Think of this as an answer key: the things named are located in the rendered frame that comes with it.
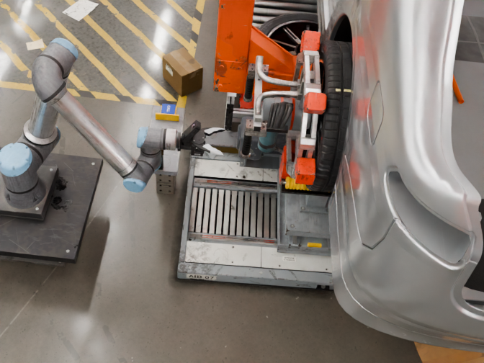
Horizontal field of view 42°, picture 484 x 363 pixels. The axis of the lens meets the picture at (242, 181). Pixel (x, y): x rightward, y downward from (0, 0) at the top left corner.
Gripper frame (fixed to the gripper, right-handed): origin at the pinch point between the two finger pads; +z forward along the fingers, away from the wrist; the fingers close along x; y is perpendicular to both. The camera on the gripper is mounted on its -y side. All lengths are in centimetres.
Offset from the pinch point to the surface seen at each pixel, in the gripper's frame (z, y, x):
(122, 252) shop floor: -47, 83, 9
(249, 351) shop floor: 21, 83, 58
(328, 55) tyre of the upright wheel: 39, -34, -21
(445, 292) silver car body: 66, -44, 89
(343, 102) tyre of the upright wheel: 44, -30, 1
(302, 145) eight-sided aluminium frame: 31.2, -12.9, 9.8
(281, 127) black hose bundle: 22.4, -15.6, 4.0
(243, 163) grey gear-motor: 13, 75, -50
